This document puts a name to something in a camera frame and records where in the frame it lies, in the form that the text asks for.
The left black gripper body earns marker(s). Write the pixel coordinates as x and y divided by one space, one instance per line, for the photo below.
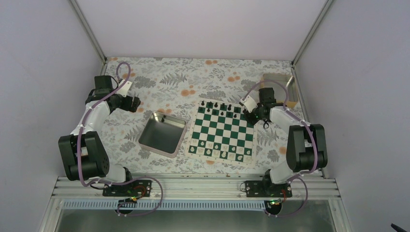
126 106

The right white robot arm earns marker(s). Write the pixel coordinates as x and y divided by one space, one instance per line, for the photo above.
306 144

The pink metal tray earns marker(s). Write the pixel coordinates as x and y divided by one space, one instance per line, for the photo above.
163 138

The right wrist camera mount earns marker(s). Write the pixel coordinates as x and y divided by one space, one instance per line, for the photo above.
249 103

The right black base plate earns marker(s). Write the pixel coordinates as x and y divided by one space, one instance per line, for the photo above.
260 189

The aluminium corner post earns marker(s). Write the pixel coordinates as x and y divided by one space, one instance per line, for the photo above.
91 36
318 21

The green white chessboard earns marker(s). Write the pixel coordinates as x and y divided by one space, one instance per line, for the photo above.
235 136

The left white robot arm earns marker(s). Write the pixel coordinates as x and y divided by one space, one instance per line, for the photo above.
82 151

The left aluminium corner post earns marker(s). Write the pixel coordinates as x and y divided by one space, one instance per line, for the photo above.
91 36

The right aluminium corner post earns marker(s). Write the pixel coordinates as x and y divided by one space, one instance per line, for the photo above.
318 21

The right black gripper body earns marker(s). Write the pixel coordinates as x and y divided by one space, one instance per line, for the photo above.
254 120

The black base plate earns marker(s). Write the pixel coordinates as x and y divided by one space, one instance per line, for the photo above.
140 188
260 189

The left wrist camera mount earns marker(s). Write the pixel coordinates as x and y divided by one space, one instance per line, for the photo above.
125 87

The aluminium rail frame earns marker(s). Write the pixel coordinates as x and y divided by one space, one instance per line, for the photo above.
194 192

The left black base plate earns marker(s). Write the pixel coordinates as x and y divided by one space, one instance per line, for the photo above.
140 188

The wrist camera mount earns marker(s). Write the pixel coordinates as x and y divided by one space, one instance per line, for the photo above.
125 87
249 103

